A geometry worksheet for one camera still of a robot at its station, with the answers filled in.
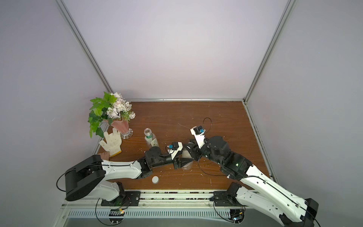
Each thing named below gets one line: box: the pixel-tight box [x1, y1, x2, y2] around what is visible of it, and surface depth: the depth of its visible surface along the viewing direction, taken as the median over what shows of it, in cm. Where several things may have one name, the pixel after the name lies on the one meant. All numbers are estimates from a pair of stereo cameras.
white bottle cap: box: [151, 175, 160, 185], surface depth 81 cm
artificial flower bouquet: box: [87, 91, 136, 139], surface depth 77 cm
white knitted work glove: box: [99, 127, 122, 157], surface depth 97 cm
